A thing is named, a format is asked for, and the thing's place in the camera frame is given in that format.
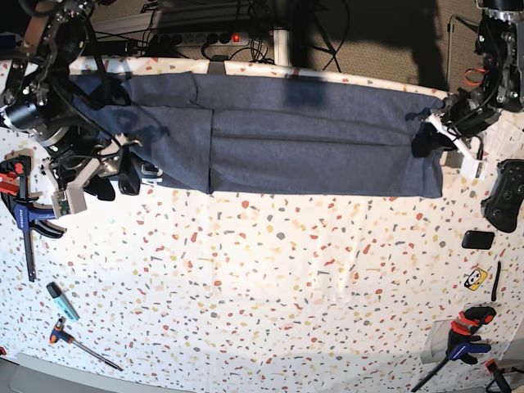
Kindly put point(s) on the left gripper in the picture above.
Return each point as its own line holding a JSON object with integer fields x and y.
{"x": 435, "y": 135}

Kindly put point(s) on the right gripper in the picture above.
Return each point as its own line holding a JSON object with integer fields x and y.
{"x": 73, "y": 175}

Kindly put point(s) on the blue grey T-shirt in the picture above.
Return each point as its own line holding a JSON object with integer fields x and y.
{"x": 232, "y": 133}

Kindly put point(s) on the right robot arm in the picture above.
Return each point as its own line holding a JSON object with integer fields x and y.
{"x": 39, "y": 99}

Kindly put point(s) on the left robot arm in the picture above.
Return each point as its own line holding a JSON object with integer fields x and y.
{"x": 466, "y": 114}

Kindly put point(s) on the black game controller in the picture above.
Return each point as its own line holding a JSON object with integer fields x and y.
{"x": 501, "y": 208}

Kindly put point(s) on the blue black bar clamp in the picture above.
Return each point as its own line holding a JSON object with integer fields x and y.
{"x": 15, "y": 173}

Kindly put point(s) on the small black case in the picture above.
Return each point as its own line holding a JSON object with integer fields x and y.
{"x": 478, "y": 240}

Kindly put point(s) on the teal highlighter pen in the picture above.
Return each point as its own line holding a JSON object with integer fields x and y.
{"x": 62, "y": 302}

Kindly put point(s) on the yellow face sticker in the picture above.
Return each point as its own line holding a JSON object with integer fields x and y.
{"x": 475, "y": 279}

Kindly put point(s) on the white power strip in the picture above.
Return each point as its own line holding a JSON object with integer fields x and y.
{"x": 197, "y": 39}

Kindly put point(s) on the dark grey table clip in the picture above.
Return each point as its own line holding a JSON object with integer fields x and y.
{"x": 217, "y": 65}

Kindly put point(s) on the patterned terrazzo table cloth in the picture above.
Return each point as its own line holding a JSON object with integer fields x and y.
{"x": 252, "y": 293}

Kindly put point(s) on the red black bar clamp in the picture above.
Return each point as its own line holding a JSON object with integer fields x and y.
{"x": 463, "y": 341}

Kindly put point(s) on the orange T-handle hex key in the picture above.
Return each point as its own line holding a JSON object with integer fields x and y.
{"x": 60, "y": 334}

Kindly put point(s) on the white table leg post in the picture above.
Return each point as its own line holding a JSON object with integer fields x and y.
{"x": 281, "y": 47}

